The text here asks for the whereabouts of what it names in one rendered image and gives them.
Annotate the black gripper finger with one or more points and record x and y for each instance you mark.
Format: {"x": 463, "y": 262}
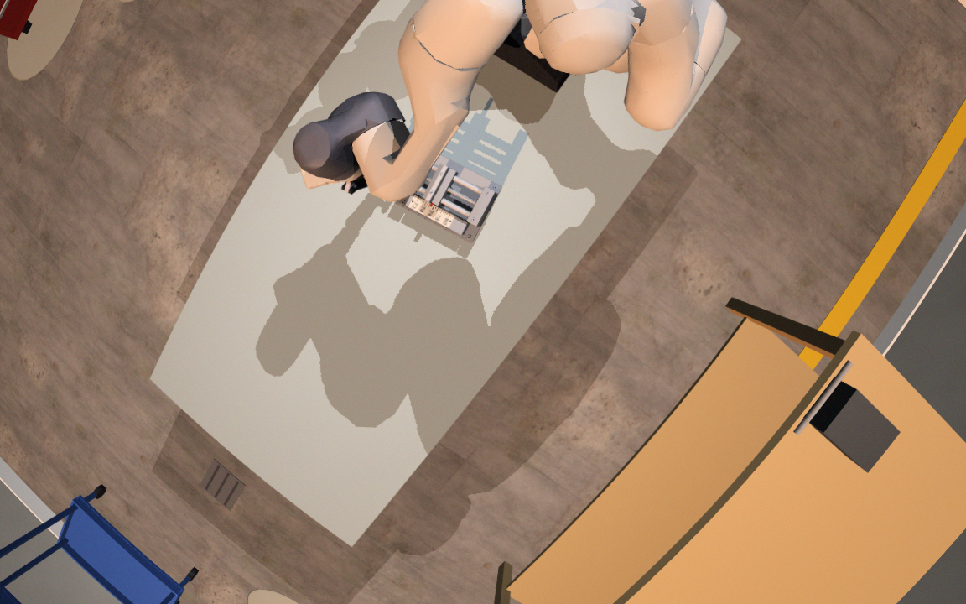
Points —
{"x": 353, "y": 187}

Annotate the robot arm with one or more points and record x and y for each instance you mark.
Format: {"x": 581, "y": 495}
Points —
{"x": 447, "y": 42}

